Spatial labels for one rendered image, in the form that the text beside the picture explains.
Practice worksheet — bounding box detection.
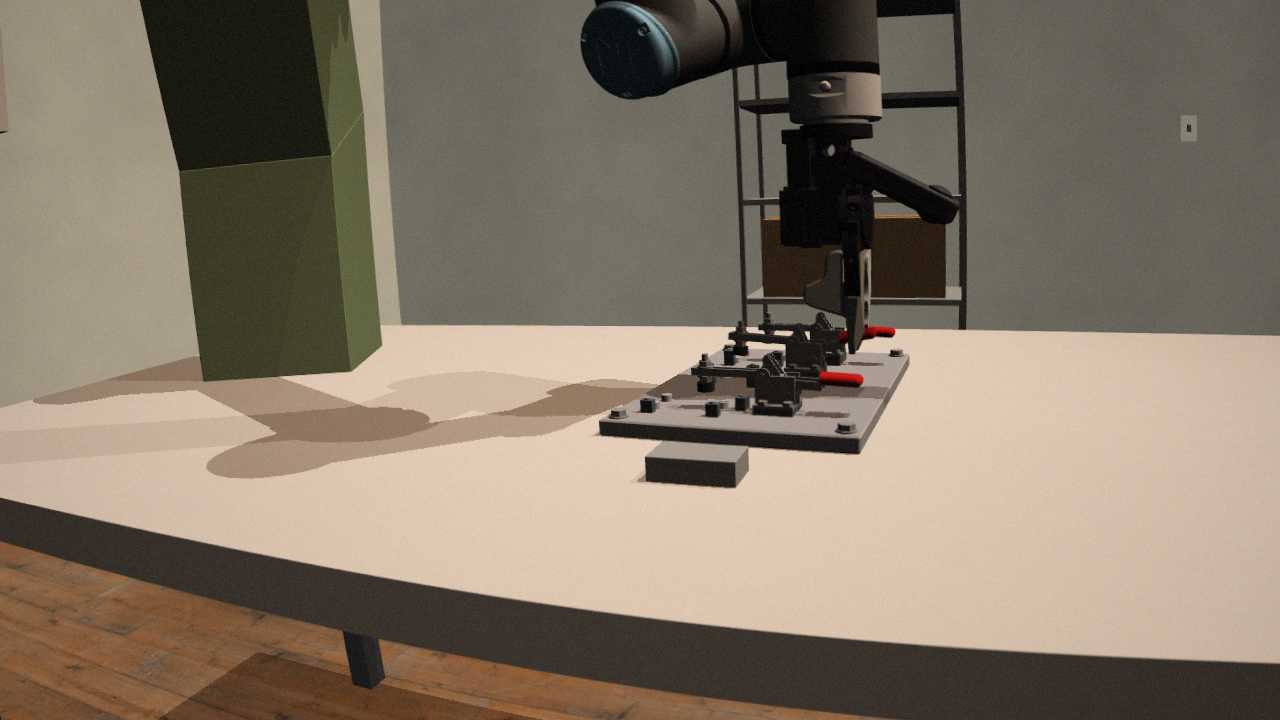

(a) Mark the red-handled toggle clamp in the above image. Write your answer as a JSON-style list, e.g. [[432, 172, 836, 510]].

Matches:
[[758, 313, 895, 366]]

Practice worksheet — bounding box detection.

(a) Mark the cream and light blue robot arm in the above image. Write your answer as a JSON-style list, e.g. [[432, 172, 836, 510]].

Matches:
[[580, 0, 960, 225]]

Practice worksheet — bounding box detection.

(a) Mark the grey toggle clamp with red handle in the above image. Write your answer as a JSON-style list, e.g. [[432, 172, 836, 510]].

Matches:
[[691, 354, 863, 416]]

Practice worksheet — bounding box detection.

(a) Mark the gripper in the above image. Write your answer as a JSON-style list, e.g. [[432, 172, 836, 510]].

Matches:
[[780, 123, 876, 355]]

